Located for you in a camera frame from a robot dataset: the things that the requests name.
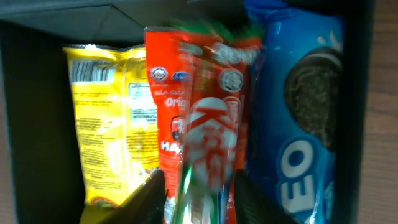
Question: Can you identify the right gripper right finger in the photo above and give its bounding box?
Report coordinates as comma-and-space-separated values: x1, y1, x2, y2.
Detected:
234, 169, 297, 224

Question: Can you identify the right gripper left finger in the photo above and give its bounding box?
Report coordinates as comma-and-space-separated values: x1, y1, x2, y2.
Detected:
100, 170, 167, 224

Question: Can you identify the red KitKat bar wrapper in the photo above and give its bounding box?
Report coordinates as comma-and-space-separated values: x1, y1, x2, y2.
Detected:
172, 22, 262, 224

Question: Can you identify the black cardboard gift box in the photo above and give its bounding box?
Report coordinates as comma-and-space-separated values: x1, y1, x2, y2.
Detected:
1, 0, 374, 223

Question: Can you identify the yellow snack bag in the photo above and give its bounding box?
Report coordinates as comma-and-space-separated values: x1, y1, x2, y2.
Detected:
64, 44, 159, 211

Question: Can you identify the blue Oreo cookie pack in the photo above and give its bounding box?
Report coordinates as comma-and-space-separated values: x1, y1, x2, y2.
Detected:
245, 1, 344, 223

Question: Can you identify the red snack bag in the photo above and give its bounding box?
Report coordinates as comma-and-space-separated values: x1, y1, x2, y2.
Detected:
144, 26, 249, 224

